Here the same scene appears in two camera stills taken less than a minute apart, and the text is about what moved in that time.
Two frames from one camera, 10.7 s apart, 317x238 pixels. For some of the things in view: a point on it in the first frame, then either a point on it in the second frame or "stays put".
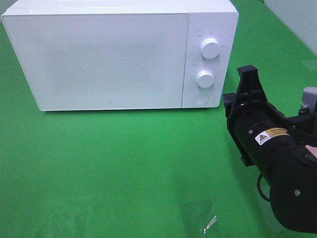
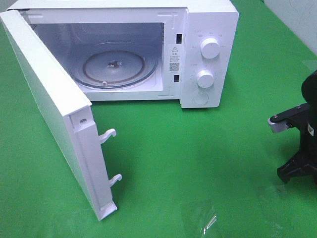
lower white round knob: x=205 y=79 stays put
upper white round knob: x=210 y=48 stays put
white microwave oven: x=102 y=61 to x=66 y=109
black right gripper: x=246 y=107 to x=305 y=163
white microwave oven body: x=120 y=54 stays put
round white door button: x=201 y=98 stays put
